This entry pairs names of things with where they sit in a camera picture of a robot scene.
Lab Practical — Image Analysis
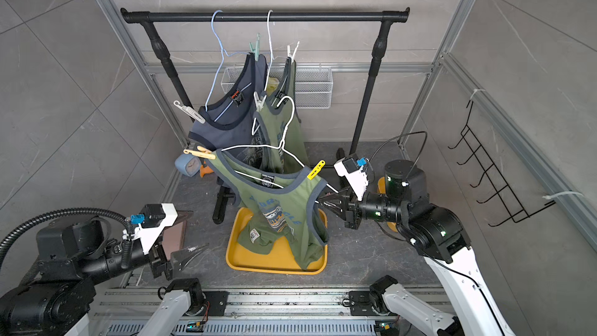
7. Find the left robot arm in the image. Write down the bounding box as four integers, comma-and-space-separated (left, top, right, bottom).
1, 203, 210, 335

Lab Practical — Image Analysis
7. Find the navy blue tank top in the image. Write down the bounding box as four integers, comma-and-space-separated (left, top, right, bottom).
188, 54, 267, 163

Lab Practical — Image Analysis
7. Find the metal base rail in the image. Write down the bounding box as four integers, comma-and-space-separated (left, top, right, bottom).
88, 286, 486, 336

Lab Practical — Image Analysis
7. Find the green clothespin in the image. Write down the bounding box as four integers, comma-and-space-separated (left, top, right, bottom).
250, 34, 261, 62

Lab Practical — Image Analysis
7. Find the small yellow bin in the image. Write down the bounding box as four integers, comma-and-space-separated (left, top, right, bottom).
376, 176, 400, 233

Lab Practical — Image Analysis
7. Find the large yellow tray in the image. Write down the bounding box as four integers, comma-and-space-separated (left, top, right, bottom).
225, 208, 328, 275

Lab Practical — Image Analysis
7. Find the wooden clothespin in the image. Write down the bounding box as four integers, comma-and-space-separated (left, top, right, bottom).
183, 146, 216, 160

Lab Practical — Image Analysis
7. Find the white wire mesh basket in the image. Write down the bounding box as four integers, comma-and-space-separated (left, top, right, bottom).
220, 65, 334, 110

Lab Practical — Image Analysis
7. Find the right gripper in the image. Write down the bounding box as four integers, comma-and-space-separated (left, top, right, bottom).
319, 184, 404, 229

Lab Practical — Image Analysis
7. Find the white clothespin top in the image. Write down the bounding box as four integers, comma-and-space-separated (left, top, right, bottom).
287, 41, 300, 62

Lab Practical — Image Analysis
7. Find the black wall hook rack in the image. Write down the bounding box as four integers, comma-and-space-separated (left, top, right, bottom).
448, 100, 556, 228

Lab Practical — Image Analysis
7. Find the pink rectangular block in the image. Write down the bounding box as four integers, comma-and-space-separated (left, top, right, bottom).
162, 211, 194, 260

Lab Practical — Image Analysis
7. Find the yellow clothespin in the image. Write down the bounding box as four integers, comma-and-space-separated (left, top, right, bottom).
308, 160, 326, 180

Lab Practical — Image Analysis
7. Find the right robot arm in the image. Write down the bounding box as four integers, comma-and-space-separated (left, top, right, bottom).
320, 149, 514, 335

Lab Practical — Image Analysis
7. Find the green tank top printed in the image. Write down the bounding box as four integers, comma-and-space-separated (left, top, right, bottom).
208, 149, 329, 271

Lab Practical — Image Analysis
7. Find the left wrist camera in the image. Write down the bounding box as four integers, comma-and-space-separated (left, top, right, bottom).
123, 203, 178, 255

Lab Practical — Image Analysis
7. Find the orange toy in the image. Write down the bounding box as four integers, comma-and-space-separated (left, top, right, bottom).
199, 164, 214, 178

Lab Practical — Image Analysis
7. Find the white clothespin on rack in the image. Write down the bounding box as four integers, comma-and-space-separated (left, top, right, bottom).
173, 100, 205, 124

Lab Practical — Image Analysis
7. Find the light blue wire hanger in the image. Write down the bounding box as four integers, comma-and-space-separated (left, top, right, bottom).
204, 9, 253, 113

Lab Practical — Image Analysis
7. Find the green tank top middle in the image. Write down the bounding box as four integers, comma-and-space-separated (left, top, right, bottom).
252, 58, 309, 174

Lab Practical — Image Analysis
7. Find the white clothespin middle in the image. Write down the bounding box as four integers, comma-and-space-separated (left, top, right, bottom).
253, 91, 267, 112

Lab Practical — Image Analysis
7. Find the black clothes rack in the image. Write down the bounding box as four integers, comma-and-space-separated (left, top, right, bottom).
120, 6, 411, 225

